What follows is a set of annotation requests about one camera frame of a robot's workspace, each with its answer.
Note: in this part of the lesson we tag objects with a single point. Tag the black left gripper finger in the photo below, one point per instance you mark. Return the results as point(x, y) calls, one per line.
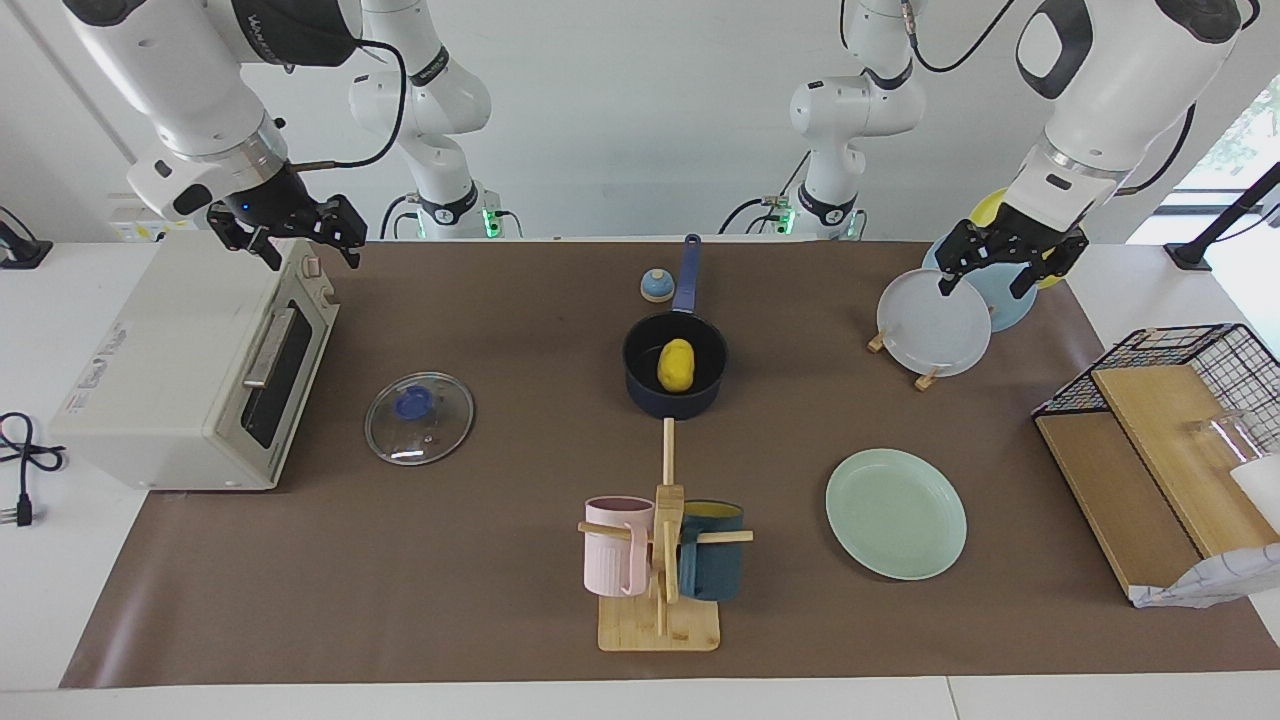
point(1030, 277)
point(952, 278)

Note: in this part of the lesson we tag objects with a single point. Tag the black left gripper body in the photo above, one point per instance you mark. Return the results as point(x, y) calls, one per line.
point(1005, 240)

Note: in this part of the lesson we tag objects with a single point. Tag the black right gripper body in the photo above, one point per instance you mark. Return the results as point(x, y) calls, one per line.
point(285, 215)

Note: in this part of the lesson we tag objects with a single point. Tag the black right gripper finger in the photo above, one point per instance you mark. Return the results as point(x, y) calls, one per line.
point(351, 250)
point(265, 250)

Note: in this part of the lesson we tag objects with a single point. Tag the glass lid with blue knob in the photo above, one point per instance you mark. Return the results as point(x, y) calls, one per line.
point(425, 440)

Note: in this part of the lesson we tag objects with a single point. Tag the yellow potato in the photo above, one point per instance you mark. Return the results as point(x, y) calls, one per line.
point(676, 365)

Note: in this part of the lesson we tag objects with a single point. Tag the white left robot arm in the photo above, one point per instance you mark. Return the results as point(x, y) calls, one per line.
point(1120, 90)

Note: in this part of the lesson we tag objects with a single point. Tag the yellow plate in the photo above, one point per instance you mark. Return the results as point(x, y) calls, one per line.
point(990, 208)

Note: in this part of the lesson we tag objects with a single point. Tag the light blue plate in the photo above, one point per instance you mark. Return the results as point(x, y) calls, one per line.
point(1000, 312)

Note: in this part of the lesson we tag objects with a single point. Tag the pale grey plate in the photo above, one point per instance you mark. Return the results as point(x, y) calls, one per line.
point(930, 335)

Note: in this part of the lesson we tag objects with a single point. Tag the wooden plate rack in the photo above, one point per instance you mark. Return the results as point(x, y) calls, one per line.
point(927, 381)

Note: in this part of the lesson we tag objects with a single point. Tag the pale green plate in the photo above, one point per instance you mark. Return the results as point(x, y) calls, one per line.
point(895, 515)

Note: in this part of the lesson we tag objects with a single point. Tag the white power strip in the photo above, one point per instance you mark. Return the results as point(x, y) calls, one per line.
point(135, 230)

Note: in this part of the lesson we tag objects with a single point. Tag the beige toaster oven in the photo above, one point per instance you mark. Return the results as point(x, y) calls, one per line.
point(170, 380)

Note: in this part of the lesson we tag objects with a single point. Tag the light wooden board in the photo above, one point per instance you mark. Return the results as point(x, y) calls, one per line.
point(1170, 440)

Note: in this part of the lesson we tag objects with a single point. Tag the brown board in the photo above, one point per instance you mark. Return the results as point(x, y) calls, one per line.
point(1110, 490)

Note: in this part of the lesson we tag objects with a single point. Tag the clear glass cup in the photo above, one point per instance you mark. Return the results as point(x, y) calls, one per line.
point(1235, 440)

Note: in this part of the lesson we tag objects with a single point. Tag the white cup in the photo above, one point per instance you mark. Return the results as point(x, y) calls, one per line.
point(1262, 490)

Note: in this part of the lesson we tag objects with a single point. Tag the dark blue saucepan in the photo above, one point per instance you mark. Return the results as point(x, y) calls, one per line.
point(650, 395)

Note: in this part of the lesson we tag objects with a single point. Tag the brown table mat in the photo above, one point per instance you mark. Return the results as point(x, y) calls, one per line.
point(450, 580)

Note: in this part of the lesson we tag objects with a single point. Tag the white checked cloth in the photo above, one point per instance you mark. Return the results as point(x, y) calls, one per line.
point(1220, 580)

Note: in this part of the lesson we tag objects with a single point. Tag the teal mug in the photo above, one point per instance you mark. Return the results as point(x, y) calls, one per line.
point(715, 575)

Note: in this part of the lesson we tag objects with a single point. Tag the pink ribbed mug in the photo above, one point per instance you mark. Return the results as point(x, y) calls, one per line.
point(610, 560)

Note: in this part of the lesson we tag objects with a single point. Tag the wooden mug tree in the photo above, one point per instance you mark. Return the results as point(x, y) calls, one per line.
point(660, 630)

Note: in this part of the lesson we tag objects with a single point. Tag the black camera stand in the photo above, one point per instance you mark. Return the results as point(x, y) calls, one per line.
point(1190, 255)

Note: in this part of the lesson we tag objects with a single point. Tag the black clamp mount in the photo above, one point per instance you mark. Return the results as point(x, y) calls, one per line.
point(20, 252)

